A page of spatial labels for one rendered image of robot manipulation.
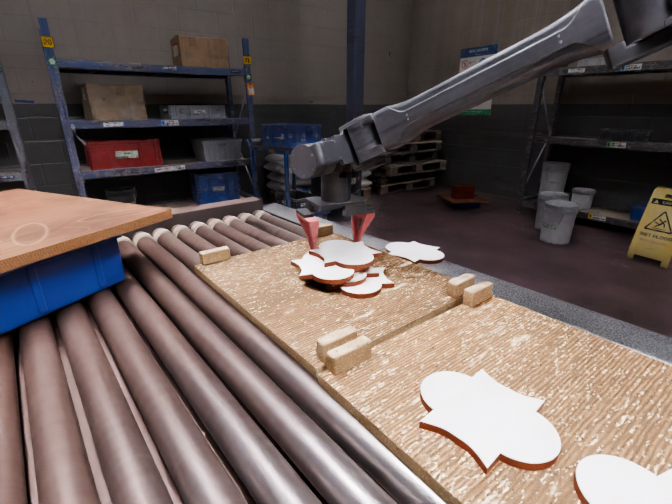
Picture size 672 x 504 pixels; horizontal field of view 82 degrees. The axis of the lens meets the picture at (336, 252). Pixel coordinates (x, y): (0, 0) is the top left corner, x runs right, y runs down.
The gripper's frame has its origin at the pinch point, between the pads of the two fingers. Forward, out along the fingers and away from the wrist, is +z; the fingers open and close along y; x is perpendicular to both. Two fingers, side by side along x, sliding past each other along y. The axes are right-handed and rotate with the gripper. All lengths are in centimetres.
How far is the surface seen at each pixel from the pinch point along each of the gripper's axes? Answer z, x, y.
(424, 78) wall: -60, 480, 398
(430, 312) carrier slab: 3.2, -25.2, 3.9
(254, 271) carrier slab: 3.9, 1.9, -16.1
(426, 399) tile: 1.9, -40.7, -9.6
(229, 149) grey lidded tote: 30, 399, 62
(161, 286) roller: 5.9, 6.8, -32.4
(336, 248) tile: -0.2, -2.9, -1.2
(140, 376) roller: 5.3, -19.5, -36.4
